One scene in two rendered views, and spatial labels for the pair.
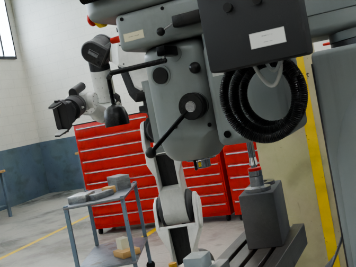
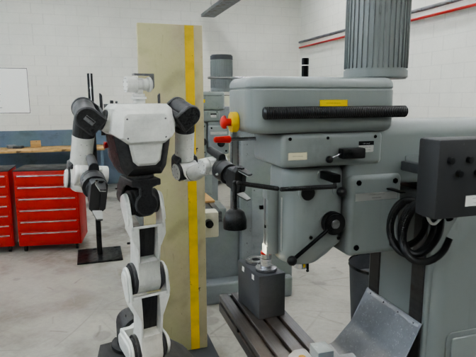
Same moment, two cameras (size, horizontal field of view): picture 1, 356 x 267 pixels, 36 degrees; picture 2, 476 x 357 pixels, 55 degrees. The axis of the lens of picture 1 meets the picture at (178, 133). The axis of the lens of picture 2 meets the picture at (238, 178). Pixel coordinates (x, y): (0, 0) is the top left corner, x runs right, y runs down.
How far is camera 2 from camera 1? 127 cm
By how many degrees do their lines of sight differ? 42
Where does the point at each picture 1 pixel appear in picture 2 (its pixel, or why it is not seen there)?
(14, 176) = not seen: outside the picture
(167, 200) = (144, 271)
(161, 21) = (324, 149)
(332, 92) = not seen: hidden behind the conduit
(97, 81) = (82, 149)
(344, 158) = (440, 271)
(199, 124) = (330, 237)
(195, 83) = (333, 203)
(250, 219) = (265, 295)
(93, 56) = (88, 123)
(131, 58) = (137, 134)
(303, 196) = (178, 248)
